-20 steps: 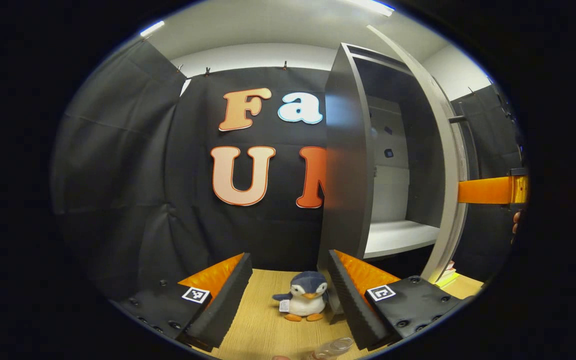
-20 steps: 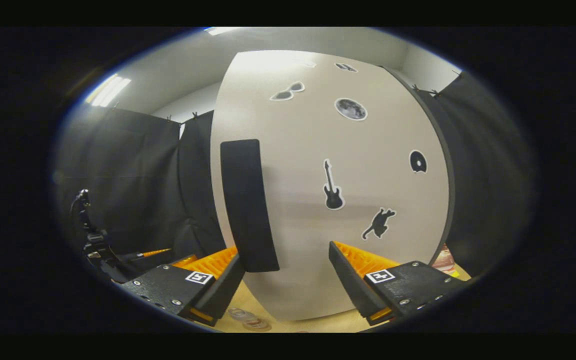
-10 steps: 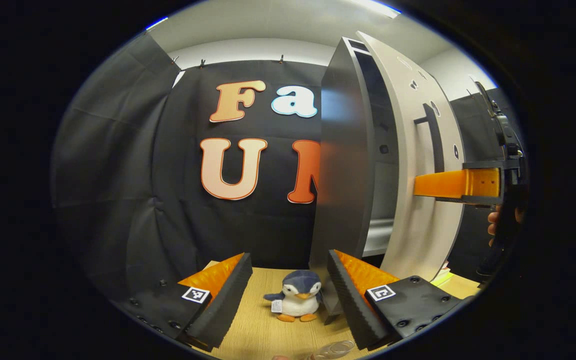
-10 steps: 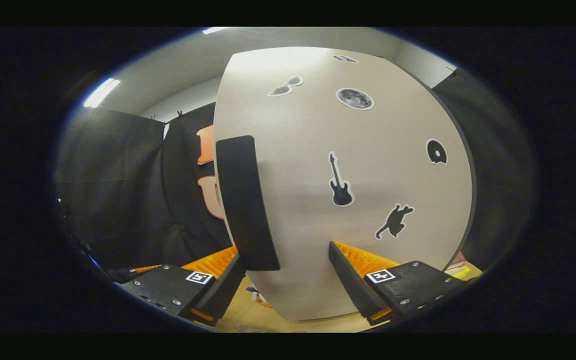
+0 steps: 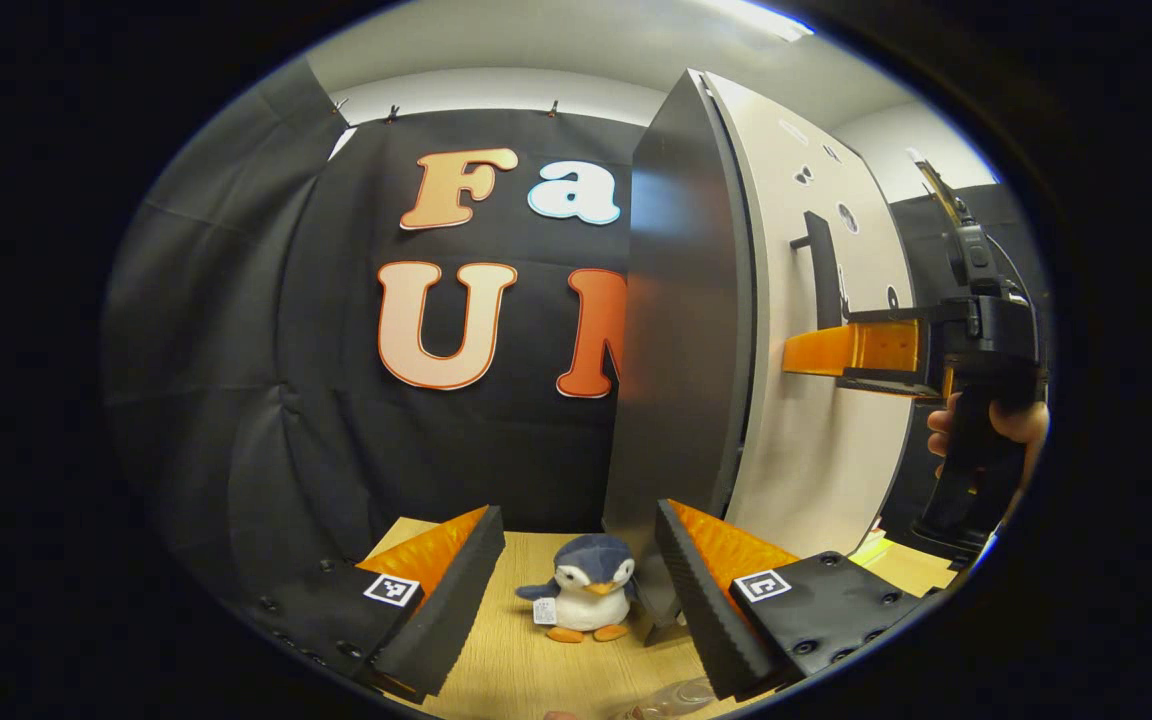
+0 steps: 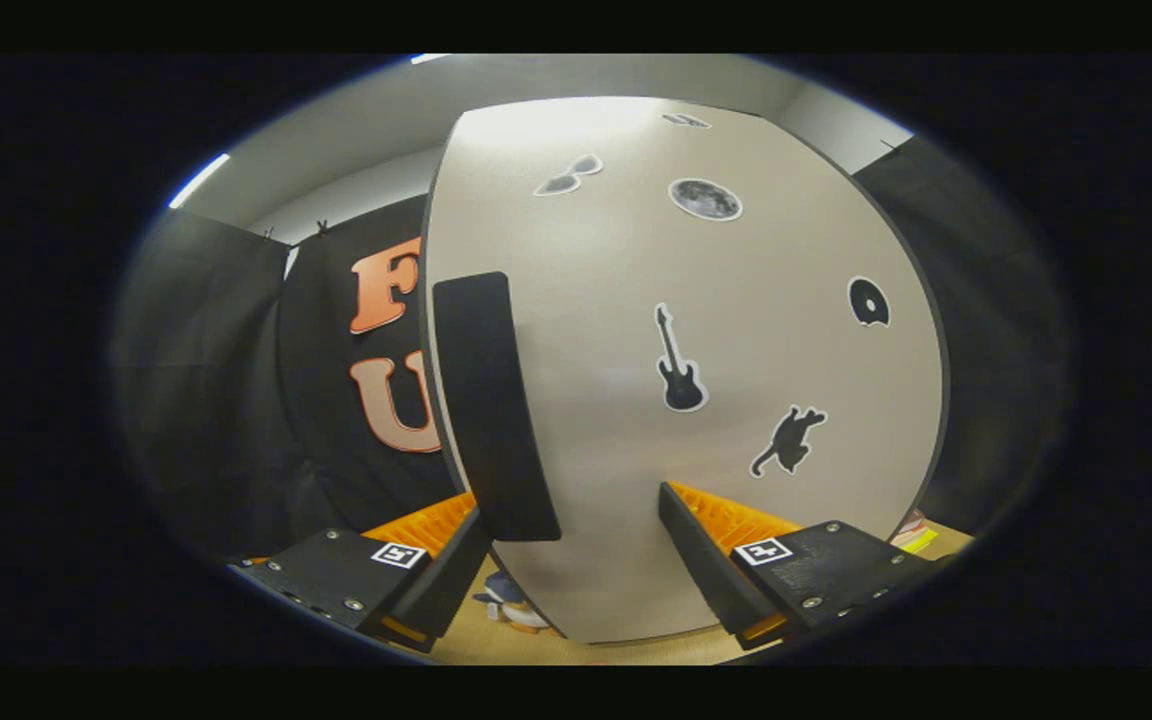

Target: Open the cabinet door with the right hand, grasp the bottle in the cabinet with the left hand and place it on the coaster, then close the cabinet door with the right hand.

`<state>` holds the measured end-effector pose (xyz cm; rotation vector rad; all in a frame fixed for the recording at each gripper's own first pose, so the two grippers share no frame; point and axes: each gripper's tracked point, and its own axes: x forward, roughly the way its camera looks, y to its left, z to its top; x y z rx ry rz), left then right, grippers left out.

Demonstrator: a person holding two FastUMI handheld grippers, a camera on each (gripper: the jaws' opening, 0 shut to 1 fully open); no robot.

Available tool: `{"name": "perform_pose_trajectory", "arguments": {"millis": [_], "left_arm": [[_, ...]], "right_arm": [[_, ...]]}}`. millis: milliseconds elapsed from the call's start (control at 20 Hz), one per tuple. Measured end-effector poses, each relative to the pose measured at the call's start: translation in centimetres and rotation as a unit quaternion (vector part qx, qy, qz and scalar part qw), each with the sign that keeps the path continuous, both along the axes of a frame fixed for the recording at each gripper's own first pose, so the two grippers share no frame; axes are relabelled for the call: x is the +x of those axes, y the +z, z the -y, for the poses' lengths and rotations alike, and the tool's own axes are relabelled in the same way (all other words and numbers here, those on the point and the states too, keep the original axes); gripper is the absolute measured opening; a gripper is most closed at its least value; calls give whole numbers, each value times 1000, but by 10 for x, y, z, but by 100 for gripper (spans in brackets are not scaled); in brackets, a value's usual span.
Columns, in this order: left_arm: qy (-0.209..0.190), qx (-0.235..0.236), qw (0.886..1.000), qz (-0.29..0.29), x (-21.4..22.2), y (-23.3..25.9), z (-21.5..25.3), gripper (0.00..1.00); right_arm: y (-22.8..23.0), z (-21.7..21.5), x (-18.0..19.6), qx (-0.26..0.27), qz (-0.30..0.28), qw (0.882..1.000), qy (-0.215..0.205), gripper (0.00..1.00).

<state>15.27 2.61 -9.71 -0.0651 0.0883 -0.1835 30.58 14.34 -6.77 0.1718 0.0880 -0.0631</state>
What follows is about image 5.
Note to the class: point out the white cabinet door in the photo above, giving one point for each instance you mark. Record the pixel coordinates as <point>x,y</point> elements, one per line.
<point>816,470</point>

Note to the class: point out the grey cabinet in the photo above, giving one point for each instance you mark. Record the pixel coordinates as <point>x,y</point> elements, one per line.
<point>681,400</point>

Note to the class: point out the black backdrop cloth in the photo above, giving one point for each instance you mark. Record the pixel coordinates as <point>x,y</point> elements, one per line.
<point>286,400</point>

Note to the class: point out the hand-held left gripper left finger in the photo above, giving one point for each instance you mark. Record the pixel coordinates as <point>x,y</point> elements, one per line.
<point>451,610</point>

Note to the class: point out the penguin plush toy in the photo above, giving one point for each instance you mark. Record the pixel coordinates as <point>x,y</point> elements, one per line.
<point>586,600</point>

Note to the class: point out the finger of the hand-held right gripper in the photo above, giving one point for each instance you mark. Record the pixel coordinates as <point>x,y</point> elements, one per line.
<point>856,350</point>

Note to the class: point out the clear bottle with cherry label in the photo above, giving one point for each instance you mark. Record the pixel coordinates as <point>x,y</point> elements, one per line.
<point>681,697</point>

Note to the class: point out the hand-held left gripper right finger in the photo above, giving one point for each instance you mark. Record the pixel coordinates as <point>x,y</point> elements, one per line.
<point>701,600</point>

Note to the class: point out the ceiling light panel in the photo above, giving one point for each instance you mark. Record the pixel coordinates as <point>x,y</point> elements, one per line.
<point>761,18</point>

